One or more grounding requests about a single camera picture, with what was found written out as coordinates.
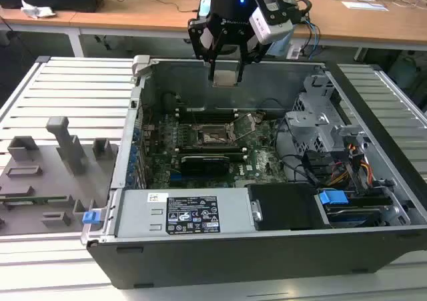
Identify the wooden desk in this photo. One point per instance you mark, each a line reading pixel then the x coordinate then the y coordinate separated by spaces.
pixel 133 15

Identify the hard disk in blue carrier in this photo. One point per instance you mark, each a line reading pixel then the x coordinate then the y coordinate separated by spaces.
pixel 332 199

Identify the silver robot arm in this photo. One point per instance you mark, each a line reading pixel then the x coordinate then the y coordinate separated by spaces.
pixel 282 46

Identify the black PC case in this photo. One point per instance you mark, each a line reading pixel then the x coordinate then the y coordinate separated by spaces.
pixel 233 264

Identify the silver drive cage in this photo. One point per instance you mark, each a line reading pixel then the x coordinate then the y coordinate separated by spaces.
pixel 313 127

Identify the silver CPU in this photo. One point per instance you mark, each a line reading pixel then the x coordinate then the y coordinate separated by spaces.
pixel 225 79

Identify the grey power supply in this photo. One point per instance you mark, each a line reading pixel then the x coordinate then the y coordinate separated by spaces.
pixel 140 211

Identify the teal bin bag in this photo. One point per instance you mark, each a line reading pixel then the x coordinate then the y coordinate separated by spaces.
pixel 403 71

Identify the white power adapter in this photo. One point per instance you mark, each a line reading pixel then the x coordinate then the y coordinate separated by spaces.
pixel 294 51

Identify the black plastic shroud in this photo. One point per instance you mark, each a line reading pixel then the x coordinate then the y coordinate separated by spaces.
pixel 287 207

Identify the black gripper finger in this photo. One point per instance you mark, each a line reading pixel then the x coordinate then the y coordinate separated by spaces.
pixel 241 67
pixel 197 37

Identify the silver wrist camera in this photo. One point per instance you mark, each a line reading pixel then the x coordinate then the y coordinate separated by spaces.
pixel 263 27

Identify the pale blue paper sheet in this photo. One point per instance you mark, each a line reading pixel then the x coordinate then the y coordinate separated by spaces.
pixel 363 5

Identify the grey parts rack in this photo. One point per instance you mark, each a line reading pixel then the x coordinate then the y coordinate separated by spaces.
pixel 40 181

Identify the blue case latch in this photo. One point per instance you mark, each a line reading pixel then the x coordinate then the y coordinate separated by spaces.
pixel 90 217

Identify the crumpled white paper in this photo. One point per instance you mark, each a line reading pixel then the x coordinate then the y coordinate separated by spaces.
pixel 36 10

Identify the CPU socket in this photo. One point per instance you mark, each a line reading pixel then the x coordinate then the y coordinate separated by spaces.
pixel 213 137

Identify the green RAM stick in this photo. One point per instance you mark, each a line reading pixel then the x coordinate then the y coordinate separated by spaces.
pixel 33 199

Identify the black RAM slot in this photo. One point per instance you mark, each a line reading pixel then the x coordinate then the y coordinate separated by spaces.
pixel 207 119
pixel 237 157
pixel 230 150
pixel 207 112

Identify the green motherboard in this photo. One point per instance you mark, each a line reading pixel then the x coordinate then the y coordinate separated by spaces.
pixel 263 167

